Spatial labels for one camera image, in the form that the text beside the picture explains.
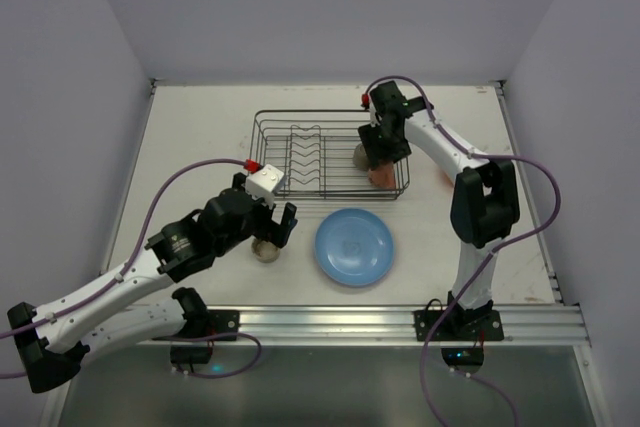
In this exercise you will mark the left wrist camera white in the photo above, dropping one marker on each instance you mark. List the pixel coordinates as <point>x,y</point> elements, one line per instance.
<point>265,183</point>

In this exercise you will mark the pink cup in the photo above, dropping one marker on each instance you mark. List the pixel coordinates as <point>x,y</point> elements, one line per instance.
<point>382,176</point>

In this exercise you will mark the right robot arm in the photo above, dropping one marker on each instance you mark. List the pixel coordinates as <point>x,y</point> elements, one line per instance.
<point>485,202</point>

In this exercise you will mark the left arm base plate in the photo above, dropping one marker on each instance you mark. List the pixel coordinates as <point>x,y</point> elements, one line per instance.
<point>208,326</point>

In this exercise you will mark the black wire dish rack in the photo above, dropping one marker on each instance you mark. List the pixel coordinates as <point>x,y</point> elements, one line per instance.
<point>315,148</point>

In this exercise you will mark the grey-green cup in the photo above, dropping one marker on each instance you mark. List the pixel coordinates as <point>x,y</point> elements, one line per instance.
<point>360,159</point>

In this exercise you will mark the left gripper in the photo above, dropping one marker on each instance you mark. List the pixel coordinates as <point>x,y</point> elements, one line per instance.
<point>270,226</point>

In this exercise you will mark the orange white bowl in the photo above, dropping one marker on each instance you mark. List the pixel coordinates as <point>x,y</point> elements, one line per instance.
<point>446,179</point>

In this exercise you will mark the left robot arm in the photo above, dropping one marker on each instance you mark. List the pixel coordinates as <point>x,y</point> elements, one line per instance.
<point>54,338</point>

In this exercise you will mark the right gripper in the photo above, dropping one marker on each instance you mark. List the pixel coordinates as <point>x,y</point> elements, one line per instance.
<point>385,148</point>

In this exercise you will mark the aluminium rail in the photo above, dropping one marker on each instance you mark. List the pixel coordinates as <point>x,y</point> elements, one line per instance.
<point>538,325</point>

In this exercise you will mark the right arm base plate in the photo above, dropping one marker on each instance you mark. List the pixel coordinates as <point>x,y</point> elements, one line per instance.
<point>495,324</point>

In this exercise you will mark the speckled grey cup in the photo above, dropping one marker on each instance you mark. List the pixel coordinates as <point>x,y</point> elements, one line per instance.
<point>264,251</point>

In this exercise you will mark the blue plate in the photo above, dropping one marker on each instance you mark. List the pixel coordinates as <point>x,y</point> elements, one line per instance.
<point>354,247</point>

